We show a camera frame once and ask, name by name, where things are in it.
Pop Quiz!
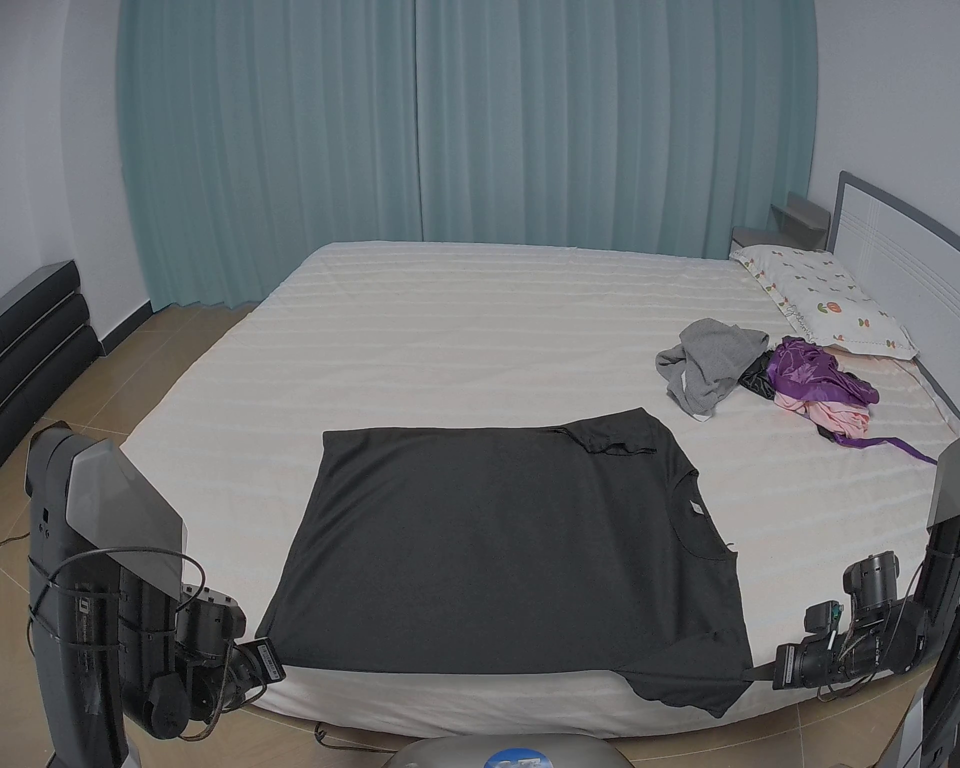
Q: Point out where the shiny black garment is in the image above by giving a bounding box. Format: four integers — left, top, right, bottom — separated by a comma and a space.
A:
738, 351, 781, 402

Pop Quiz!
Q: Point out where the pink garment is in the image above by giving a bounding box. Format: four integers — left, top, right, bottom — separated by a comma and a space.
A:
774, 391, 871, 442

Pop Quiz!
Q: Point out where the grey bedside table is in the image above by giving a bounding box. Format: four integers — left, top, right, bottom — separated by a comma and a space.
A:
731, 191, 832, 260

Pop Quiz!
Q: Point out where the grey garment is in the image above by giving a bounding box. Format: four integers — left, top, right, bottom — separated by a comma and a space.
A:
655, 318, 771, 421

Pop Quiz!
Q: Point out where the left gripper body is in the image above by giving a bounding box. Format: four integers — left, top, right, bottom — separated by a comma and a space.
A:
223, 634, 288, 711

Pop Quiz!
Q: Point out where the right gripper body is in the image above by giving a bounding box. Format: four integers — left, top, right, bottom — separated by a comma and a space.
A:
772, 636, 854, 693

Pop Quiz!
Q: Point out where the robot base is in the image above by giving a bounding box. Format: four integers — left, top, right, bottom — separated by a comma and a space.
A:
382, 733, 627, 768

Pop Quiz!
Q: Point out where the black cable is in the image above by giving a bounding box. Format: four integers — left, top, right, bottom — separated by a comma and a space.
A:
313, 720, 391, 753
28, 547, 208, 654

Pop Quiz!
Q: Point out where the blue-green curtain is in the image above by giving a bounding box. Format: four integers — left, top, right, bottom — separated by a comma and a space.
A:
414, 0, 819, 260
116, 0, 421, 310

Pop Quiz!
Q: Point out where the white printed pillow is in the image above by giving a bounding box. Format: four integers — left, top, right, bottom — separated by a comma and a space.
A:
731, 243, 920, 361

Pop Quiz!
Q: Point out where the bed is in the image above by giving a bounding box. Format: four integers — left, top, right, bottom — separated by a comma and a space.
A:
120, 171, 960, 740

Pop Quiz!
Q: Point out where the black T-shirt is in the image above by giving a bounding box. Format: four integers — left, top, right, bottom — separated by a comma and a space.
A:
255, 407, 755, 720

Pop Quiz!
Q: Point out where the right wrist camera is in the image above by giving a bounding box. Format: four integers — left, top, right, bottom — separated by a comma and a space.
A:
804, 600, 847, 639

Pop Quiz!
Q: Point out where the purple garment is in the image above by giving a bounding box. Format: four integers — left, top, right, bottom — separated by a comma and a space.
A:
765, 336, 939, 466

